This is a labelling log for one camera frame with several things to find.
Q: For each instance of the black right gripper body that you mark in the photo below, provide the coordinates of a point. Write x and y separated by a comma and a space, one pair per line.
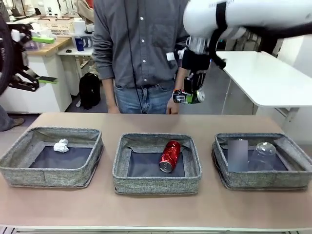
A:
195, 62

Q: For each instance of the blue drink bottle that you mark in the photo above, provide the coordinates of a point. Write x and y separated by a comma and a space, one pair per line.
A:
79, 43

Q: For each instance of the black soda can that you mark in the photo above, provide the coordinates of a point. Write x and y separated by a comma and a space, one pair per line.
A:
187, 97

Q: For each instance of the person's left hand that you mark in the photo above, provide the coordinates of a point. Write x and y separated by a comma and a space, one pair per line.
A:
173, 107

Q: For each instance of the wooden top white desk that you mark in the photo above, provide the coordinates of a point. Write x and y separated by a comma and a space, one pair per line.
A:
48, 63

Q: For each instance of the person's left forearm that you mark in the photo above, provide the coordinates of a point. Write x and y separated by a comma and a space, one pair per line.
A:
179, 80

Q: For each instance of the white side table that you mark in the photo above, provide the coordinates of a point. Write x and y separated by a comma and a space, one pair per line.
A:
80, 52

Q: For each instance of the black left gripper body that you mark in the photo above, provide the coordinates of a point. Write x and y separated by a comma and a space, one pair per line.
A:
19, 58

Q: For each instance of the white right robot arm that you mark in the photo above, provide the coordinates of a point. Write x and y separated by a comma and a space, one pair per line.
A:
243, 12

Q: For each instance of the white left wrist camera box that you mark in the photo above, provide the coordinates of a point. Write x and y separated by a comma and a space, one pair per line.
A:
15, 35

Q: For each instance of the person in grey shirt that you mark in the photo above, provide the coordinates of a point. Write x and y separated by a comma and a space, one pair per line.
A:
136, 36

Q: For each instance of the black backpack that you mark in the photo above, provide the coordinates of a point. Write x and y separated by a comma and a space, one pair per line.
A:
89, 90

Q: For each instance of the grey fabric basket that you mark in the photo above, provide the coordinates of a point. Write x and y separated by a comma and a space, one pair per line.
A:
146, 184
263, 179
63, 175

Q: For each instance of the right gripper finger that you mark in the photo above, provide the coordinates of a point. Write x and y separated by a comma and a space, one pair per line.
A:
200, 81
188, 85

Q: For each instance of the clear plastic cup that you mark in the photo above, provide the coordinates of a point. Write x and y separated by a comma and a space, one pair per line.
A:
264, 153

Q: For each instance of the white paper ball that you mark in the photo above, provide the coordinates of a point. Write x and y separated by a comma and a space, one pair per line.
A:
61, 146

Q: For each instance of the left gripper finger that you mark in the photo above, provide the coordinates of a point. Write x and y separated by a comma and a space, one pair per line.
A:
44, 40
48, 81

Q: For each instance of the crushed red soda can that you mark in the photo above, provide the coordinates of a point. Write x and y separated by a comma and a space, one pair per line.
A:
169, 156

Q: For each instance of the white slatted crate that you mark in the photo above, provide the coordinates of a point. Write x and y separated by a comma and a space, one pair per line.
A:
58, 26

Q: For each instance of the person's right forearm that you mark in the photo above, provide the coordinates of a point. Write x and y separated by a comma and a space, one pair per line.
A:
111, 95

